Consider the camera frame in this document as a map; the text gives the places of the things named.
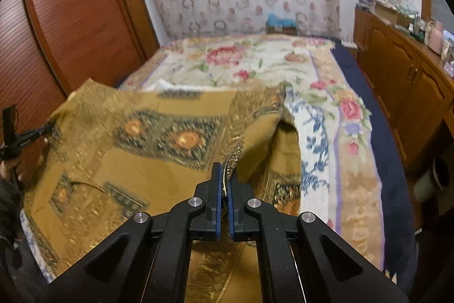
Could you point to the pink bottle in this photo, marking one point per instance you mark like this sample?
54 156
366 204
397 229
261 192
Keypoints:
436 36

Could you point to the golden brown patterned garment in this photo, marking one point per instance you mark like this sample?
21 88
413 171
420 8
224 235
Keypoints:
142 161

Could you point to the light blue cloth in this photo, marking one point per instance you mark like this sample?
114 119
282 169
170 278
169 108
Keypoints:
280 20

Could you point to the red-brown louvered wardrobe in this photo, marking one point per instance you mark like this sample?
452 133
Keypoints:
71 22

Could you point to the navy bed sheet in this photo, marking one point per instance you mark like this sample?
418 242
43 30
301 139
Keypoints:
386 146

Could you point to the wooden sideboard cabinet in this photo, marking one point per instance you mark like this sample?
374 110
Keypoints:
408 75

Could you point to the open cardboard box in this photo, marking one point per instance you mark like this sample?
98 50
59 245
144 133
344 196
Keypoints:
386 12

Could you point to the person's left hand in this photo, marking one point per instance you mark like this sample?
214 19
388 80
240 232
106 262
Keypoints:
3 170

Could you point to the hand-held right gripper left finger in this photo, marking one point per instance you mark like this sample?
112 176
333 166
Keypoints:
217 207

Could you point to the trash bin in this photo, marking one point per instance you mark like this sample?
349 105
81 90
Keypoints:
429 182

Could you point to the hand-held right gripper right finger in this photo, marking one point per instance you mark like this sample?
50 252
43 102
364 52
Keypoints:
232 214

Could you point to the pink floral blanket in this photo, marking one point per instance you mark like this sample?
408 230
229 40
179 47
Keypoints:
248 58

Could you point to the blue floral white quilt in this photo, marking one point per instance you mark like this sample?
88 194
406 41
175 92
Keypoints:
312 132

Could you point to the small cardboard box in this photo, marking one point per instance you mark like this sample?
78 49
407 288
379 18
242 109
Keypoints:
280 30

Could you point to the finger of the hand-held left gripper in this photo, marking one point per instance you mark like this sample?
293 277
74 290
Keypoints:
35 136

